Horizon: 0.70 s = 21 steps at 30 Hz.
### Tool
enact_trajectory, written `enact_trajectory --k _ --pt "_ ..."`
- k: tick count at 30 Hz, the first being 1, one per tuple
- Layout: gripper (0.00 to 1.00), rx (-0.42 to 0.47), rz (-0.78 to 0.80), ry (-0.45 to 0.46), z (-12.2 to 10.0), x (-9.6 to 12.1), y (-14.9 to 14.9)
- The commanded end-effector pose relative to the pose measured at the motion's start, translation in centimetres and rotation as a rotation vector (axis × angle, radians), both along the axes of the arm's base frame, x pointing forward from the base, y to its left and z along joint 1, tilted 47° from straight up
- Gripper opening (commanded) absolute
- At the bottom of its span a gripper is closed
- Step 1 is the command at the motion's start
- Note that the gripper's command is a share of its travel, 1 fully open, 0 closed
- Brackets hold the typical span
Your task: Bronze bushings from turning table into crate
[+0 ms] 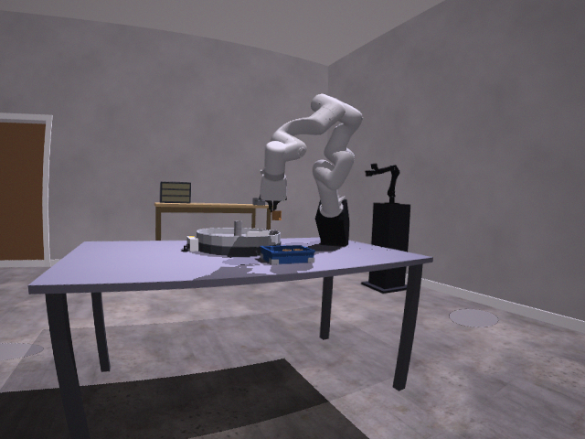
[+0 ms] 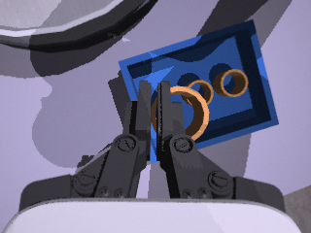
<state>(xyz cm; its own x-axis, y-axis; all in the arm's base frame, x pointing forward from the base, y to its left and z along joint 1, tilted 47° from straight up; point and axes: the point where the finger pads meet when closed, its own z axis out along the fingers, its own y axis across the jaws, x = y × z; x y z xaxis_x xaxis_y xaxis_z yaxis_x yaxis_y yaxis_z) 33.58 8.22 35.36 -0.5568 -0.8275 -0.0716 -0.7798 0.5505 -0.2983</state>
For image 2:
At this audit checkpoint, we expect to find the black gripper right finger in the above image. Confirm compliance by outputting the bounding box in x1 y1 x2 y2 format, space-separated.
156 81 286 213

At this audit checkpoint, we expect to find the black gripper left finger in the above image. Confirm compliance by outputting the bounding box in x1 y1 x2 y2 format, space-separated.
18 81 152 211

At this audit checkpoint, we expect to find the blue shallow tray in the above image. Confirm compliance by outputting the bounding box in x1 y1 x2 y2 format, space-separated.
119 21 278 150

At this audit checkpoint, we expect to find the bronze bushing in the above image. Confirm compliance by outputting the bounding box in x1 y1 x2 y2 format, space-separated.
183 81 213 106
213 69 248 97
151 86 209 140

